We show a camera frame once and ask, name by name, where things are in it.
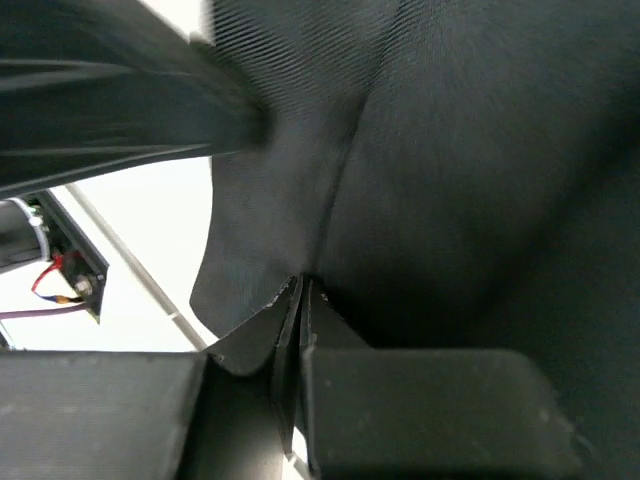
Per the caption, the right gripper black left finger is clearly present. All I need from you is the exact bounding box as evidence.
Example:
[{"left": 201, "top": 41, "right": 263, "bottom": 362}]
[{"left": 1, "top": 283, "right": 301, "bottom": 479}]

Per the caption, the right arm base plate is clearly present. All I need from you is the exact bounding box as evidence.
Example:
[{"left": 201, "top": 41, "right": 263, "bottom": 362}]
[{"left": 1, "top": 191, "right": 109, "bottom": 321}]

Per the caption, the black pleated skirt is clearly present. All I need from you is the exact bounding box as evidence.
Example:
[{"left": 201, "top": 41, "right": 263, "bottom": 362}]
[{"left": 1, "top": 1, "right": 639, "bottom": 479}]

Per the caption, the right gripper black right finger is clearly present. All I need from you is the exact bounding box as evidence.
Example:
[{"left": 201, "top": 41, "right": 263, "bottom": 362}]
[{"left": 300, "top": 280, "right": 581, "bottom": 479}]

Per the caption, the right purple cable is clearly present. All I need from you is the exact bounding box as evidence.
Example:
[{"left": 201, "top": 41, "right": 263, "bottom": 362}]
[{"left": 0, "top": 302, "right": 86, "bottom": 322}]

